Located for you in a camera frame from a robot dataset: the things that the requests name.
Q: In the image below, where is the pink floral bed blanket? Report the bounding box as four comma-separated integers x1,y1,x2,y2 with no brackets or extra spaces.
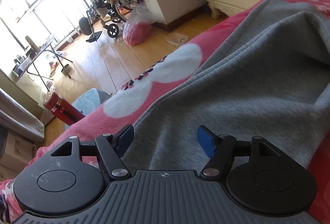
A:
1,0,329,223

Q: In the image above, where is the grey hoodie sweatshirt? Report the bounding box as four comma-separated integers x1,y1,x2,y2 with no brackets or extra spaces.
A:
123,0,329,171

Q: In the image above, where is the metal bowl on floor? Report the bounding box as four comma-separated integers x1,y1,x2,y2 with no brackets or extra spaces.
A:
61,64,72,76

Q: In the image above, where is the pink bag in plastic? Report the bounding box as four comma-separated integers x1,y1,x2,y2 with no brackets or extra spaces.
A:
123,2,156,46

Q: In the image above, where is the wheelchair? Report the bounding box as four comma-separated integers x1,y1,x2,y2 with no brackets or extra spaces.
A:
79,0,143,43

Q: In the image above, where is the light blue plastic stool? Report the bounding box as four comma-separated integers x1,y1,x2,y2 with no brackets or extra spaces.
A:
68,88,112,121

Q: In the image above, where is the folding table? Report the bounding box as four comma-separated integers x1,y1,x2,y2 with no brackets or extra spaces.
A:
13,35,73,92

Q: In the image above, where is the red water bottle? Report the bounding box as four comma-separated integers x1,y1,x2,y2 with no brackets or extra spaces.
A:
43,91,85,126

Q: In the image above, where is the beige curtain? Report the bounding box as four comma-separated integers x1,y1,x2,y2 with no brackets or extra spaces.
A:
1,89,45,143

